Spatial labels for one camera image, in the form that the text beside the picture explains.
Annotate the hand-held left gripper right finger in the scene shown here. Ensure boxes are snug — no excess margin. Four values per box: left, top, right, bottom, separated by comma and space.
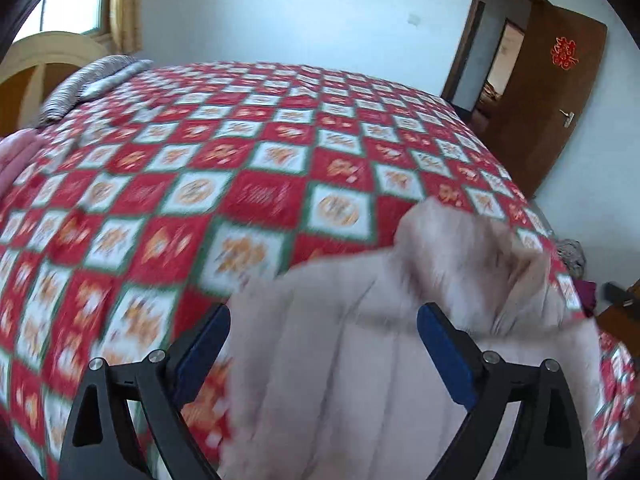
417, 302, 588, 480

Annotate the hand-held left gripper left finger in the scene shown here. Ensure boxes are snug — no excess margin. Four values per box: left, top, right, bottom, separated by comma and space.
59, 304, 232, 480

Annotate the beige puffer jacket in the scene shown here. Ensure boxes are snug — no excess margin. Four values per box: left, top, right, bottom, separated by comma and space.
150, 197, 608, 480

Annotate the grey clothes pile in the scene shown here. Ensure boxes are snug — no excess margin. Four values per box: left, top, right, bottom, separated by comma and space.
555, 239, 587, 279

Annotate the dark red cloth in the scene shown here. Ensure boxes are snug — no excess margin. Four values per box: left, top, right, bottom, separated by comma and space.
575, 279, 598, 317

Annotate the wooden furniture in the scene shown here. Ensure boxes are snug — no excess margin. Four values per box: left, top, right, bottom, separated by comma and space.
597, 300, 640, 347

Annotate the black object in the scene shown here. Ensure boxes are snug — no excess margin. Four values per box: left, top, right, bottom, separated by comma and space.
602, 282, 637, 309

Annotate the red checkered printed blanket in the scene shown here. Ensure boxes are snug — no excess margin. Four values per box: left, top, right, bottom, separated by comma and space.
0, 61, 626, 480

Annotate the brown wooden door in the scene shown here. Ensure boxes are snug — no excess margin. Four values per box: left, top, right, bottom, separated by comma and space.
492, 0, 609, 199

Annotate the pink cloth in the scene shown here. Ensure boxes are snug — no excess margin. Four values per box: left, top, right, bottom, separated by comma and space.
0, 127, 45, 203

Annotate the striped grey pillow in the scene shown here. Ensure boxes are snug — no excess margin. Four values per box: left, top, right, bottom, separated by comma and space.
39, 55, 153, 127

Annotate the red paper door decoration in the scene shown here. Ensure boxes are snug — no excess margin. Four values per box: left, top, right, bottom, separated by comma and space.
550, 36, 580, 71

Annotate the cream wooden headboard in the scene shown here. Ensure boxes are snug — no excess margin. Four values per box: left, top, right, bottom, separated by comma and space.
0, 31, 112, 137

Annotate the yellow curtain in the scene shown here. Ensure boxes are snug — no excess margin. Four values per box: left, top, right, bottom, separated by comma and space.
109, 0, 145, 57

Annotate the window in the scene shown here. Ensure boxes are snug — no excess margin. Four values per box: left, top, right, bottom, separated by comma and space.
12, 0, 117, 45

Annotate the brown door frame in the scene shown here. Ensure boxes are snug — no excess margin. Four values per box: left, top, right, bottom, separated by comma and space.
440, 0, 543, 123

